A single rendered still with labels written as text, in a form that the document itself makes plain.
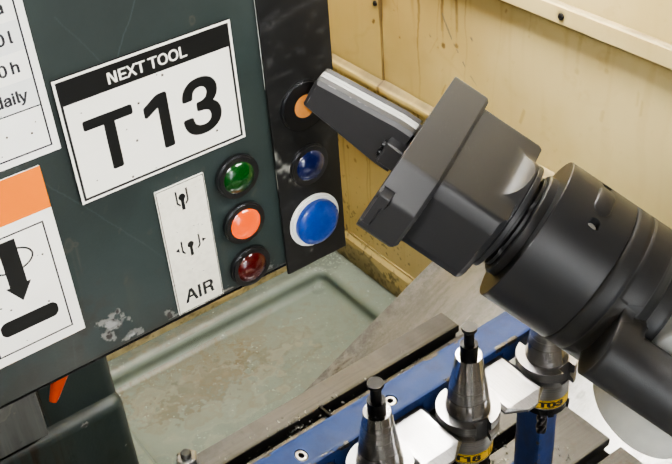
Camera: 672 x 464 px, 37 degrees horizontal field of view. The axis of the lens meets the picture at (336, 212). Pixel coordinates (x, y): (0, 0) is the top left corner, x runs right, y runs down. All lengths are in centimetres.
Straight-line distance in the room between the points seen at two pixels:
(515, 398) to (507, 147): 50
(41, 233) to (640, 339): 30
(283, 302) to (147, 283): 155
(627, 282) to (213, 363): 154
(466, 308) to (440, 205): 122
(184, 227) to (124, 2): 14
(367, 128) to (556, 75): 94
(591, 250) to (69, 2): 28
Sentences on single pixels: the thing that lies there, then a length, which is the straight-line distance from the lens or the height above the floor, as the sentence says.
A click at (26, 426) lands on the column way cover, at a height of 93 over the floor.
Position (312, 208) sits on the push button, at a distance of 59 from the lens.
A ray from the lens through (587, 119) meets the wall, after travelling 145.
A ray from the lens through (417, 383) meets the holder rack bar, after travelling 101.
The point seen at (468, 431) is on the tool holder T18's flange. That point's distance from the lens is 98.
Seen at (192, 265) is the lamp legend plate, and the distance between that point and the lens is 57.
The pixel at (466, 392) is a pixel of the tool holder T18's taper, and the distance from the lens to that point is 96.
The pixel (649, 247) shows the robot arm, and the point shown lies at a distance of 53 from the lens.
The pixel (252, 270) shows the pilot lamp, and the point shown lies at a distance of 59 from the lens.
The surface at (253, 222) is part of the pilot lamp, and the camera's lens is 57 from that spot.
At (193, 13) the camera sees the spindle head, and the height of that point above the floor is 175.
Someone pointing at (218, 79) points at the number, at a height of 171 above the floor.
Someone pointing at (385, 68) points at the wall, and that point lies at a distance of 179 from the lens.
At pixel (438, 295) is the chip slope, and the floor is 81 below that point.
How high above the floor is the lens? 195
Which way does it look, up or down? 35 degrees down
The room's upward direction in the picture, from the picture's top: 5 degrees counter-clockwise
